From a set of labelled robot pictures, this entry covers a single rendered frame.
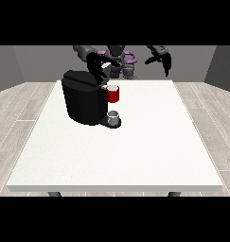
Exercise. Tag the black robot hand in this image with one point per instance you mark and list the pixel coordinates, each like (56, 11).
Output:
(166, 61)
(94, 64)

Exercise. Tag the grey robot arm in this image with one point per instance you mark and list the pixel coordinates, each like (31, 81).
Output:
(159, 48)
(82, 50)

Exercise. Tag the red pod holder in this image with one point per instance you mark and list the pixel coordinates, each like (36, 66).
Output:
(113, 95)

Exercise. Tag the black coffee machine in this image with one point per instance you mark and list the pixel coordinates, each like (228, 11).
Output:
(83, 100)

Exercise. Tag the grey robot trunk purple rings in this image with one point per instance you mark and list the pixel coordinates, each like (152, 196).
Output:
(129, 72)

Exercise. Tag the small grey cup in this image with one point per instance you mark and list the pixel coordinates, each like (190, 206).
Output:
(113, 118)

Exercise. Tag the dark table leg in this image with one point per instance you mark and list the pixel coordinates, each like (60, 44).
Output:
(174, 193)
(54, 193)

